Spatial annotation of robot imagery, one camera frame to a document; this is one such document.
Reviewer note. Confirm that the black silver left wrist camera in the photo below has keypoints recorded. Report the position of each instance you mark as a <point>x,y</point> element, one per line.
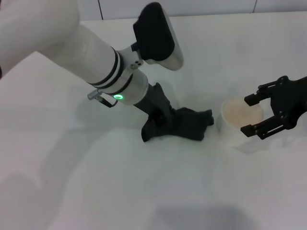
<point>156,36</point>

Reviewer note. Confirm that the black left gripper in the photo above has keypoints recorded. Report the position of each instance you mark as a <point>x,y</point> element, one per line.
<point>156,103</point>

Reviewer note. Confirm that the dark rag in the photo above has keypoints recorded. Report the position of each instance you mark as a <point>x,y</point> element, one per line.
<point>189,124</point>

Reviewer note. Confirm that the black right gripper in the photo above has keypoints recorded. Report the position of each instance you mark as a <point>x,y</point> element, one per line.
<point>290,100</point>

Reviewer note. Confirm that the white paper cup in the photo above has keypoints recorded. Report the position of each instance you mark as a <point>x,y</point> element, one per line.
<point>230,129</point>

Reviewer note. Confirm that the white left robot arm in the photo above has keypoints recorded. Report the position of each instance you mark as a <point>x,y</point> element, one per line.
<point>60,40</point>

